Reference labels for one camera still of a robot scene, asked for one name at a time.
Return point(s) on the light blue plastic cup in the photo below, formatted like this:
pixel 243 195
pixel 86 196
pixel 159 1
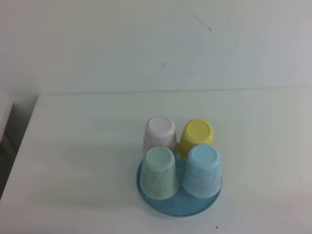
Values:
pixel 202 175

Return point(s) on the pale pink plastic cup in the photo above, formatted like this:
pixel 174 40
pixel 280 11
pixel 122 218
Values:
pixel 159 136

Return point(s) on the yellow plastic cup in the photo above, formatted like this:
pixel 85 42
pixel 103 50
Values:
pixel 197 136

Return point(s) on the mint green plastic cup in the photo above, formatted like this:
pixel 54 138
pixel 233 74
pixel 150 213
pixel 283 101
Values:
pixel 158 178

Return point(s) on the blue round cup stand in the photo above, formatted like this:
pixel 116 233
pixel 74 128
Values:
pixel 175 207

